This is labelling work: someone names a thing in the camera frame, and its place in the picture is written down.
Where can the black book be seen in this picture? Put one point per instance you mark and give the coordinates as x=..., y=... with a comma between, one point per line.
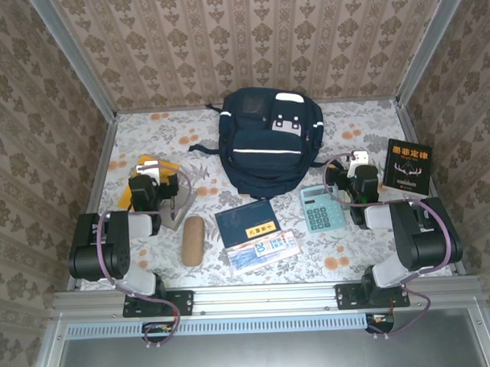
x=407, y=167

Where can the floral tablecloth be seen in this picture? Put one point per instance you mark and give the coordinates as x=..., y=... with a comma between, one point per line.
x=347, y=119

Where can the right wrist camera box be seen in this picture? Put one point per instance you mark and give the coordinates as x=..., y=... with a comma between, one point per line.
x=357, y=160

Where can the grey notebook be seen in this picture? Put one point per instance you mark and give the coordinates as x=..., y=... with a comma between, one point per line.
x=185, y=205

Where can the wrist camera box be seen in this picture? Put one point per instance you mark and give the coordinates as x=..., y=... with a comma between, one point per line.
x=357, y=160
x=150, y=170

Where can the aluminium frame post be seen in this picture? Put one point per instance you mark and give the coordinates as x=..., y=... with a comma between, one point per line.
x=429, y=44
x=73, y=56

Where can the aluminium mounting rail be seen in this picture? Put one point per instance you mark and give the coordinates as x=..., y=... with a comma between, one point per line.
x=265, y=297

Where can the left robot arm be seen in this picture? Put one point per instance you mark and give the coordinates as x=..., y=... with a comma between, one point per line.
x=110, y=244

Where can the navy blue backpack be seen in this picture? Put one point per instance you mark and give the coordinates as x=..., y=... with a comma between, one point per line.
x=264, y=146

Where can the grey metal panel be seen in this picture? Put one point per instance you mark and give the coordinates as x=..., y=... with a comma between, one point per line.
x=267, y=356

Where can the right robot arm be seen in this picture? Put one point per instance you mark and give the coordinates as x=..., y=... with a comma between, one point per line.
x=420, y=238

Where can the blue notebook with yellow label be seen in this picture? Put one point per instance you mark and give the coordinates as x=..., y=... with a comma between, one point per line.
x=242, y=221

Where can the brown pencil case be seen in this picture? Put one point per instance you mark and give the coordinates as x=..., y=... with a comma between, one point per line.
x=193, y=241

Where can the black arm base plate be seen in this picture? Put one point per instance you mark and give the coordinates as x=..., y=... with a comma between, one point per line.
x=180, y=302
x=347, y=296

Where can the teal calculator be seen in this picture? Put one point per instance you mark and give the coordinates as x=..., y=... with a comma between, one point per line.
x=321, y=213

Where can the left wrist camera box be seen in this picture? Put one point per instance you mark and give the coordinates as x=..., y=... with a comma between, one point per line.
x=150, y=170

